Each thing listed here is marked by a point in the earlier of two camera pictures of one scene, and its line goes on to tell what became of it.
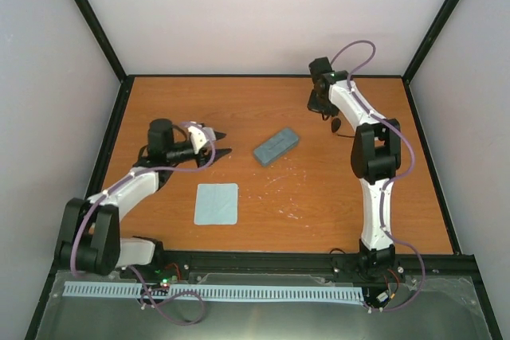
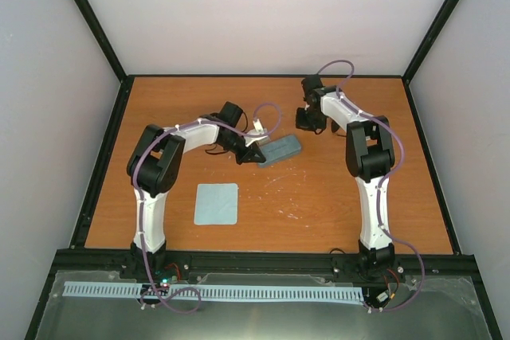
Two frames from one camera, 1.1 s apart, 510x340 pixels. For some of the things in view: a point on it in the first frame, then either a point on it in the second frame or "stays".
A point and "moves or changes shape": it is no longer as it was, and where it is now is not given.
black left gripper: x=212 y=155 -> x=248 y=155
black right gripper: x=333 y=111 -> x=300 y=123
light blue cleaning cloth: x=216 y=204 stays
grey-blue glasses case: x=276 y=145 moves or changes shape
